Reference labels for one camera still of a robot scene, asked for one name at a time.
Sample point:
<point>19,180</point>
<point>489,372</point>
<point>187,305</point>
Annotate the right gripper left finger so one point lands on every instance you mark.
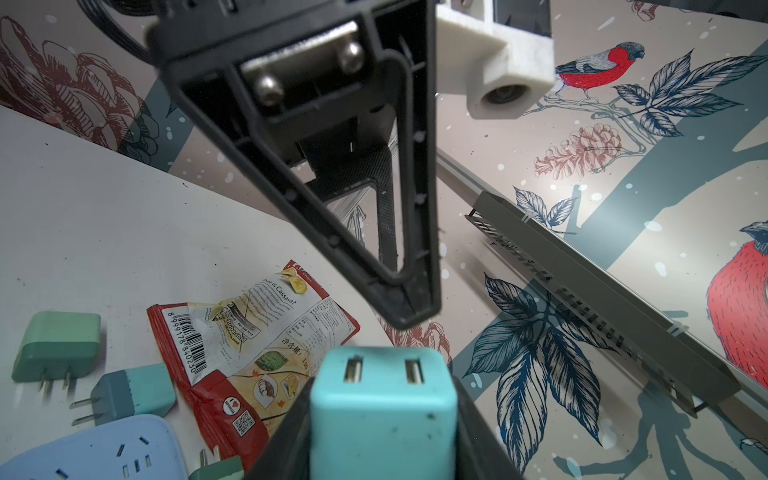
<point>391,445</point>

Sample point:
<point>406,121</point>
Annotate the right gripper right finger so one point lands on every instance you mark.
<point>328,108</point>

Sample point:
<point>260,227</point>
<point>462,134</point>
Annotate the teal plug adapter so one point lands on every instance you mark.
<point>376,379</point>
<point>129,392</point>

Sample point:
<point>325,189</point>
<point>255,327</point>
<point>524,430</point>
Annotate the red white snack bag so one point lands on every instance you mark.
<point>240,364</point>

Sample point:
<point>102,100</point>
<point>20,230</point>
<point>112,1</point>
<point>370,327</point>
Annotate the green plug adapter centre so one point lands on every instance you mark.
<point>228,469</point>

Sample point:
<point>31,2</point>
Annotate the green plug adapter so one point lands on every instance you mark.
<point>228,469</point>
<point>58,346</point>

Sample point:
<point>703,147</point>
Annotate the green plug adapter left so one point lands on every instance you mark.
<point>58,346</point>

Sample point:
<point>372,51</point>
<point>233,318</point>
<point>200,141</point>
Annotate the blue cube power socket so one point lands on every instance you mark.
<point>137,447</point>

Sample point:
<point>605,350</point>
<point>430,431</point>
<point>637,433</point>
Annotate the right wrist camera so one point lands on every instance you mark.
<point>498,54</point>

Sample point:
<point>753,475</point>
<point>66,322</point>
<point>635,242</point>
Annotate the black hanging wire basket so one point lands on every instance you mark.
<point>693,377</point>

